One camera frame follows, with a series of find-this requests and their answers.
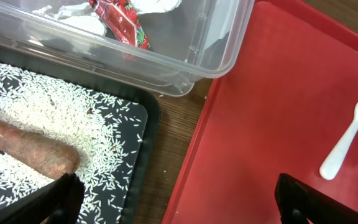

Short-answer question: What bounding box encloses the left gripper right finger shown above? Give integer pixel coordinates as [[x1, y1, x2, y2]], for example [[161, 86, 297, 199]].
[[275, 173, 358, 224]]

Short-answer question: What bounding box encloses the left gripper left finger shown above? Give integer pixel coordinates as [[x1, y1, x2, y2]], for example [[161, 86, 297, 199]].
[[0, 174, 85, 224]]

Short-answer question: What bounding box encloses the orange carrot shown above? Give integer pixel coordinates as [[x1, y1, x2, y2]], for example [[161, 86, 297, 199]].
[[0, 121, 80, 179]]

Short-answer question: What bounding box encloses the white plastic spoon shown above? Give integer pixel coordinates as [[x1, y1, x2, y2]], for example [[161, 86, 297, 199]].
[[319, 102, 358, 180]]

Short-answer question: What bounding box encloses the white tissue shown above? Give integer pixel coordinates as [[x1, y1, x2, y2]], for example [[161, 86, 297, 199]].
[[32, 0, 182, 36]]

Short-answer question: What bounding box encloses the red snack wrapper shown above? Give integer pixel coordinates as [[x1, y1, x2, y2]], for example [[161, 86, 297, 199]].
[[88, 0, 150, 49]]

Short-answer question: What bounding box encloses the spilled rice pile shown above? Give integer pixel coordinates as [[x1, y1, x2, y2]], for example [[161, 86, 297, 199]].
[[0, 63, 148, 223]]

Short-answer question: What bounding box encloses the black tray bin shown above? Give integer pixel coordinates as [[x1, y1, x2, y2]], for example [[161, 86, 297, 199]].
[[0, 46, 160, 223]]

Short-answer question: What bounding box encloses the red serving tray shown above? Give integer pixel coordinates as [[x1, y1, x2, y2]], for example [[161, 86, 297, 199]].
[[163, 0, 358, 223]]

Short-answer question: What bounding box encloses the clear plastic bin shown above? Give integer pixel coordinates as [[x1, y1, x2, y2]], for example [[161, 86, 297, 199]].
[[0, 1, 254, 96]]

